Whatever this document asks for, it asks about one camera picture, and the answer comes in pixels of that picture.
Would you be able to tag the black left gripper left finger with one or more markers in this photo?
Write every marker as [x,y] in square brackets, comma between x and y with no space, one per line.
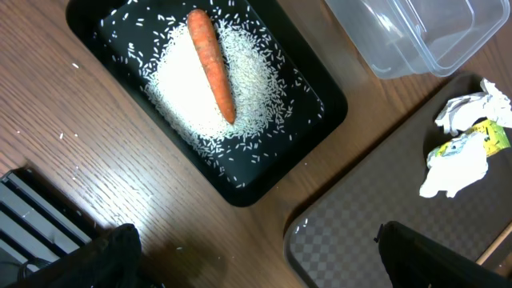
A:
[111,260]

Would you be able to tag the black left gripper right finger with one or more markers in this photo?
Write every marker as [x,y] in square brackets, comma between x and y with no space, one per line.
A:
[413,260]

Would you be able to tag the wooden chopstick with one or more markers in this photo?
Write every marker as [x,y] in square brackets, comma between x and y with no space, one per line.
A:
[495,244]

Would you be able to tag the white napkin wrapper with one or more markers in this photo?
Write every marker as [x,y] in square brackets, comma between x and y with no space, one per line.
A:
[455,165]

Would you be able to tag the yellow green snack wrapper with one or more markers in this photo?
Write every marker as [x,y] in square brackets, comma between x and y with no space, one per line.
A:
[496,138]

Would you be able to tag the white paper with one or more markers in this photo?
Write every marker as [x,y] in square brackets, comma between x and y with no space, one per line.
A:
[460,113]

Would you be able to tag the orange carrot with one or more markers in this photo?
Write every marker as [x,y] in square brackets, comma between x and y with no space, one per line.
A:
[205,42]

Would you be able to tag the brown serving tray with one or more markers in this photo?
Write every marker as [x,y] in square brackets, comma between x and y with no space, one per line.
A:
[332,243]

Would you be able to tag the black shallow tray bin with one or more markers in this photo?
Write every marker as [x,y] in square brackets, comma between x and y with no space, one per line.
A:
[81,14]

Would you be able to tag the pile of white rice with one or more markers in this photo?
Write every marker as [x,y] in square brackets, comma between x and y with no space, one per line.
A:
[275,105]

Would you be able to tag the clear plastic bin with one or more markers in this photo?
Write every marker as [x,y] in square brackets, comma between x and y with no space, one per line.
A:
[403,37]

